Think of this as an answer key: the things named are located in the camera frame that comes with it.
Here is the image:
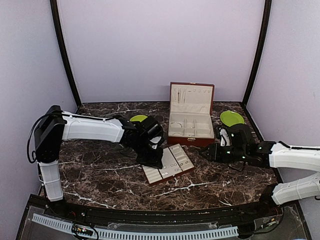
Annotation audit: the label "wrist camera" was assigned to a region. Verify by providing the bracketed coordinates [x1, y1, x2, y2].
[217, 123, 256, 148]
[139, 116, 164, 150]

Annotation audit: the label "small circuit board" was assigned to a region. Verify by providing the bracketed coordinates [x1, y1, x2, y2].
[71, 224, 93, 236]

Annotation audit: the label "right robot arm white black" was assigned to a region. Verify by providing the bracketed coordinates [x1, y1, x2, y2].
[199, 123, 320, 217]

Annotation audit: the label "green bowl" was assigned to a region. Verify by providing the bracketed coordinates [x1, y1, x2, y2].
[130, 114, 147, 122]

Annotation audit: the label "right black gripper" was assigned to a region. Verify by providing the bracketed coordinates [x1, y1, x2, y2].
[199, 142, 248, 164]

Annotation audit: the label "gold necklaces in lid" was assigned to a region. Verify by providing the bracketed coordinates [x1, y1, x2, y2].
[174, 87, 187, 105]

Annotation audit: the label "red jewelry box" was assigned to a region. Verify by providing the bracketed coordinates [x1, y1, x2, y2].
[167, 82, 215, 147]

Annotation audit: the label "right black frame post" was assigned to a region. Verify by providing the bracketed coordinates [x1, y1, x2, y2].
[241, 0, 272, 108]

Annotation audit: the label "green plate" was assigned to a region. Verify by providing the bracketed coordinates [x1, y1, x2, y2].
[220, 110, 245, 127]

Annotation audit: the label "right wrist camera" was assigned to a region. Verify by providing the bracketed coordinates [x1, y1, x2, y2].
[217, 123, 256, 148]

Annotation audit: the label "white slotted cable duct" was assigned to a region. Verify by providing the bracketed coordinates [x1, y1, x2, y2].
[31, 213, 239, 240]

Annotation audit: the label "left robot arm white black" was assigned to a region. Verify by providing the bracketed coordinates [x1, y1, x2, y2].
[26, 105, 164, 218]

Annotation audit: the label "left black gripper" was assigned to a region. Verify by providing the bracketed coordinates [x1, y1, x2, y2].
[132, 136, 164, 169]

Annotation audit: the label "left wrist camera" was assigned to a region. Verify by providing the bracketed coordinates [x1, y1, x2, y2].
[139, 116, 164, 150]

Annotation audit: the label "red jewelry tray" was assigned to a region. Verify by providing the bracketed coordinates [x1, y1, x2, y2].
[142, 144, 195, 186]

